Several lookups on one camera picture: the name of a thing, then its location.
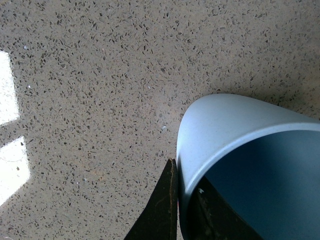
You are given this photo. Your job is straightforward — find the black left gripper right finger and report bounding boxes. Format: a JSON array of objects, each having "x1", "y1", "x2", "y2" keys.
[{"x1": 186, "y1": 177, "x2": 262, "y2": 240}]

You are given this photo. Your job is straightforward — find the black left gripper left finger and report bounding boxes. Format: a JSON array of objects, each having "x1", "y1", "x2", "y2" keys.
[{"x1": 125, "y1": 158, "x2": 179, "y2": 240}]

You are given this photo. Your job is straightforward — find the light blue plastic cup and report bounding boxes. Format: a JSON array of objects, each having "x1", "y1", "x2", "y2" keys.
[{"x1": 176, "y1": 93, "x2": 320, "y2": 240}]

